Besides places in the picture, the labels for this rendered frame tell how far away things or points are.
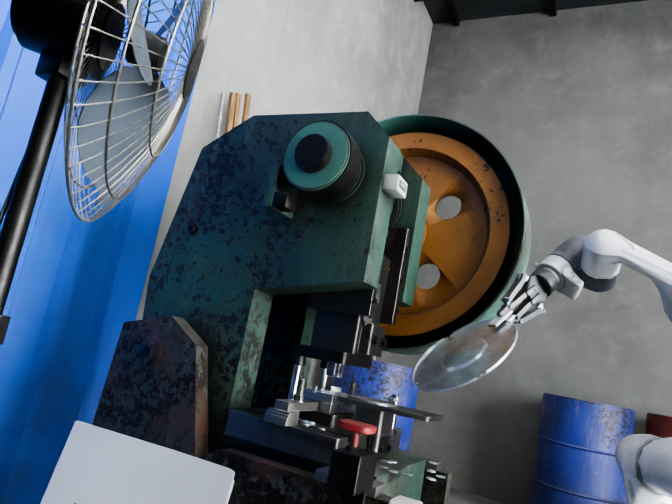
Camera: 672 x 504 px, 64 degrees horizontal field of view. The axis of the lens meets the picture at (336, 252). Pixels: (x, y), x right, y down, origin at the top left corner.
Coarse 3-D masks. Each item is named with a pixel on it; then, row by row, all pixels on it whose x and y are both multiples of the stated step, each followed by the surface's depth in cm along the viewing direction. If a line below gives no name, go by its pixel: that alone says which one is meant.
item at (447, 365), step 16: (464, 336) 145; (480, 336) 140; (496, 336) 135; (512, 336) 130; (432, 352) 147; (448, 352) 140; (464, 352) 136; (480, 352) 131; (496, 352) 128; (416, 368) 144; (432, 368) 139; (448, 368) 133; (464, 368) 130; (480, 368) 125; (416, 384) 136; (432, 384) 131; (448, 384) 127; (464, 384) 123
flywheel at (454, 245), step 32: (416, 160) 192; (448, 160) 185; (480, 160) 178; (448, 192) 184; (480, 192) 178; (448, 224) 181; (480, 224) 176; (512, 224) 174; (448, 256) 178; (480, 256) 174; (416, 288) 180; (448, 288) 176; (480, 288) 168; (416, 320) 174; (448, 320) 170
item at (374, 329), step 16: (384, 256) 150; (384, 272) 151; (384, 288) 152; (320, 320) 143; (336, 320) 141; (352, 320) 139; (368, 320) 141; (320, 336) 142; (336, 336) 140; (352, 336) 138; (368, 336) 139; (352, 352) 137; (368, 352) 138
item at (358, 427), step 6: (342, 420) 105; (348, 420) 106; (354, 420) 109; (342, 426) 104; (348, 426) 103; (354, 426) 103; (360, 426) 102; (366, 426) 103; (372, 426) 105; (354, 432) 105; (360, 432) 102; (366, 432) 102; (372, 432) 104; (354, 438) 105; (354, 444) 104
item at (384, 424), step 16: (336, 400) 136; (352, 400) 135; (368, 400) 134; (368, 416) 134; (384, 416) 134; (416, 416) 127; (432, 416) 129; (384, 432) 135; (368, 448) 132; (384, 448) 136
